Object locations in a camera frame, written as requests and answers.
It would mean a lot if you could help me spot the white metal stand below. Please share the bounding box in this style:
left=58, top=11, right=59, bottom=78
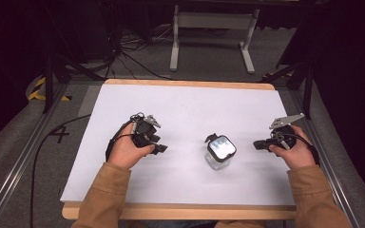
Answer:
left=168, top=4, right=261, bottom=76

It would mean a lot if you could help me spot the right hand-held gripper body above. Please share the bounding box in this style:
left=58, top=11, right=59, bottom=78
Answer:
left=267, top=112, right=306, bottom=150

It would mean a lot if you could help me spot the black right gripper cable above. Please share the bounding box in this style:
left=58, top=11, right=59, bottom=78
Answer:
left=274, top=131, right=321, bottom=166

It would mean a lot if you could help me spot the black tripod stand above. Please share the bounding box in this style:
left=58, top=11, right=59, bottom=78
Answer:
left=41, top=51, right=106, bottom=115
left=259, top=60, right=316, bottom=121

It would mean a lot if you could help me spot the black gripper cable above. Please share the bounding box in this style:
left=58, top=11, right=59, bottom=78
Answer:
left=274, top=131, right=321, bottom=166
left=29, top=113, right=138, bottom=228

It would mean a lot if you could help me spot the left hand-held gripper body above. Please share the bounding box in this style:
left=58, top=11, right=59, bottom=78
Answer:
left=128, top=112, right=162, bottom=149

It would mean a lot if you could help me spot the black floor tape mark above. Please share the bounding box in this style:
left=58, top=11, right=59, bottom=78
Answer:
left=48, top=124, right=71, bottom=144

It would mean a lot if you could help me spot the clear square jar black lid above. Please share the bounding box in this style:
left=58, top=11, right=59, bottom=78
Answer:
left=203, top=132, right=238, bottom=172

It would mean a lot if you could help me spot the aluminium floor rail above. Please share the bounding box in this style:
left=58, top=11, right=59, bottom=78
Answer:
left=288, top=88, right=364, bottom=228
left=0, top=81, right=72, bottom=228

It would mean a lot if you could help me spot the person's left hand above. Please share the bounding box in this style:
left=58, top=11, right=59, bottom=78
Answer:
left=106, top=123, right=156, bottom=170

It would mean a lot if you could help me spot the yellow black hazard tape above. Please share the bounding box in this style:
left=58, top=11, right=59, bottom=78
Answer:
left=28, top=76, right=73, bottom=103

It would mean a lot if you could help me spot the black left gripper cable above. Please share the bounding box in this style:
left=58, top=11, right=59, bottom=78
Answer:
left=29, top=113, right=138, bottom=228

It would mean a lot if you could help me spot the person's right hand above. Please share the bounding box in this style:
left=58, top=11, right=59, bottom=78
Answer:
left=268, top=124, right=317, bottom=171

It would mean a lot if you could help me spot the bundle of black floor cables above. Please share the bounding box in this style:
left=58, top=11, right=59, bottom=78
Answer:
left=106, top=23, right=180, bottom=82

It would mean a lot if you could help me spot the white table sheet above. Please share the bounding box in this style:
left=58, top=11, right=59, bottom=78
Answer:
left=59, top=83, right=297, bottom=207

